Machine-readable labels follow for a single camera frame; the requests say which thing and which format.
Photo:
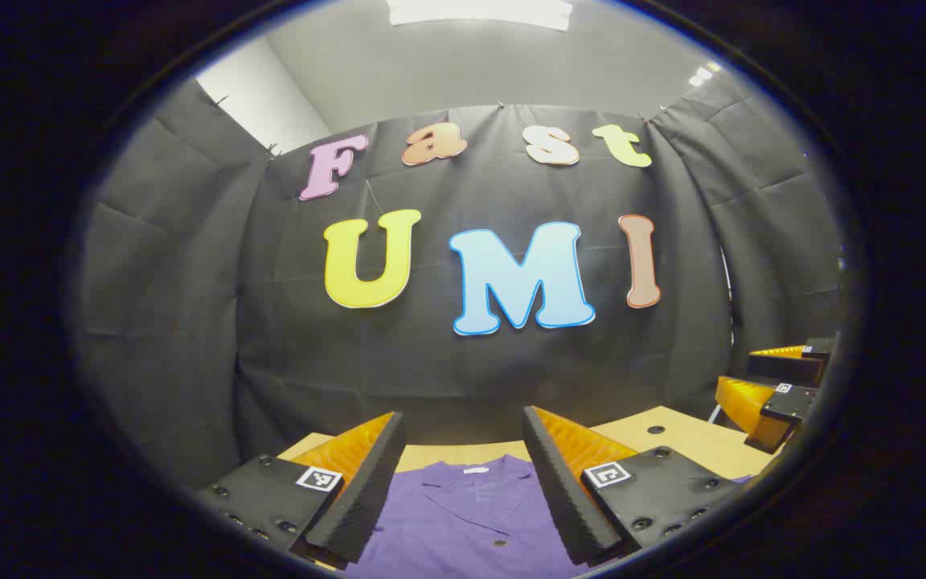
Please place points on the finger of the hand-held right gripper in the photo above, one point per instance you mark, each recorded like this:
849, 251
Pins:
784, 406
784, 368

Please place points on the ceiling light panel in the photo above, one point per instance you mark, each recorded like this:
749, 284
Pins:
479, 12

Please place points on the small ceiling light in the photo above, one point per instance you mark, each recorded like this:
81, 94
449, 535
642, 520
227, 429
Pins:
702, 75

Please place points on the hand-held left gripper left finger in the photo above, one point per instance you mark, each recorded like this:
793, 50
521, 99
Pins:
366, 490

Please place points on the purple shirt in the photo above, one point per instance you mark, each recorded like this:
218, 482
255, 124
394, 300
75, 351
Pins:
463, 523

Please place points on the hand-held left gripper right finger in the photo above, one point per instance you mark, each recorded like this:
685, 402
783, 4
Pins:
559, 490

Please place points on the black backdrop cloth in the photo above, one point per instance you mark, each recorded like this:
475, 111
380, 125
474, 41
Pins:
431, 362

